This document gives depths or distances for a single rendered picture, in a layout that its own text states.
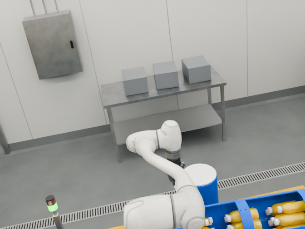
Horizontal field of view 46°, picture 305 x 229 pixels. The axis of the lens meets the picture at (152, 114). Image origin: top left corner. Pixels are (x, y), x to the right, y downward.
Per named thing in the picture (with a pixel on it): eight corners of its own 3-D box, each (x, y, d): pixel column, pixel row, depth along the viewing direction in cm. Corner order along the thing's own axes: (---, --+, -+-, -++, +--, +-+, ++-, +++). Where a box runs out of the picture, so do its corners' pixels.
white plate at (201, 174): (205, 159, 305) (205, 160, 306) (175, 170, 298) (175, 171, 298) (223, 177, 282) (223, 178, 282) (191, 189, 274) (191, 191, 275)
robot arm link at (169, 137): (180, 140, 202) (157, 143, 201) (178, 116, 195) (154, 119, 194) (184, 151, 192) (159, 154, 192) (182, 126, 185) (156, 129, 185)
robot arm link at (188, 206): (200, 181, 149) (168, 185, 149) (211, 211, 133) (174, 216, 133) (200, 206, 155) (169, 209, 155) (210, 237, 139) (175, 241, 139)
